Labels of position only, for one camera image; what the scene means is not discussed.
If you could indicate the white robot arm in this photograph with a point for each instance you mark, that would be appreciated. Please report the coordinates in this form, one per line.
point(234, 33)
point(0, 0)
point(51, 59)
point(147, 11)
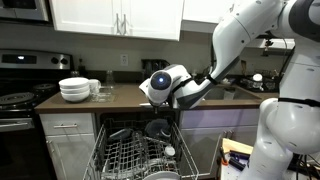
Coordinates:
point(288, 124)

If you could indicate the black coffee maker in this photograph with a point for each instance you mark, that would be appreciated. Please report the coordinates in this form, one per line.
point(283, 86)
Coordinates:
point(149, 66)

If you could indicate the black bowl in rack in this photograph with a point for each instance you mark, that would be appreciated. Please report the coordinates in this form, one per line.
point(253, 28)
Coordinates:
point(158, 129)

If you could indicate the clear glass jar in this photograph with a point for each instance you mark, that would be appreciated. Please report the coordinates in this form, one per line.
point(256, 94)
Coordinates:
point(110, 79)

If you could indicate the clear glass container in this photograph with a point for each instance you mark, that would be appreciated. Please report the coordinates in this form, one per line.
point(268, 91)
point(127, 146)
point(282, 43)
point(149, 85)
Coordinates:
point(105, 94)

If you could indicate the kitchen sink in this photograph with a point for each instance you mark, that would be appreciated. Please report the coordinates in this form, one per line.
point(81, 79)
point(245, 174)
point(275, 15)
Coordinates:
point(229, 93)

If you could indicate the white mug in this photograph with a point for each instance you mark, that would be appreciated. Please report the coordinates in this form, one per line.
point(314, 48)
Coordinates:
point(94, 85)

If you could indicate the white upper cabinets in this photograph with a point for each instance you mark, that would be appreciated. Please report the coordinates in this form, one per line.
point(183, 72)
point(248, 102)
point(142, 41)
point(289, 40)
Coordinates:
point(161, 19)

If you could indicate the stack of white bowls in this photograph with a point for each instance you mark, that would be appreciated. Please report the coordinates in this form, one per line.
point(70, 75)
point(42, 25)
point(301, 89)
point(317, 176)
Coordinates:
point(74, 89)

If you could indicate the white drawer cabinet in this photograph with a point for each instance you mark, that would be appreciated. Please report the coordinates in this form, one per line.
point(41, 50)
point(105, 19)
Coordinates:
point(70, 140)

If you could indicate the wooden robot cart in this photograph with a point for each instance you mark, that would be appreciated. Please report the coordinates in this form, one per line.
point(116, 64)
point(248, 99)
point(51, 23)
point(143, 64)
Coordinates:
point(234, 156)

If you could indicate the black electric stove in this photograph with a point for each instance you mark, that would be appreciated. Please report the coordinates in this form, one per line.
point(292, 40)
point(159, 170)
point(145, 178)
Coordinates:
point(27, 78)

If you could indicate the microwave oven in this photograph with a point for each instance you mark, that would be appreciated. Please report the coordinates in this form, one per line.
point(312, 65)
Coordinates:
point(35, 11)

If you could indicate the wall power outlet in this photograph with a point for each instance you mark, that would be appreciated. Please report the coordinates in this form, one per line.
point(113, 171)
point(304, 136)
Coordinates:
point(124, 59)

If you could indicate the wire dishwasher rack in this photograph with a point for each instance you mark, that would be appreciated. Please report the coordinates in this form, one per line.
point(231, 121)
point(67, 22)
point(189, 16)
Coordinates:
point(129, 154)

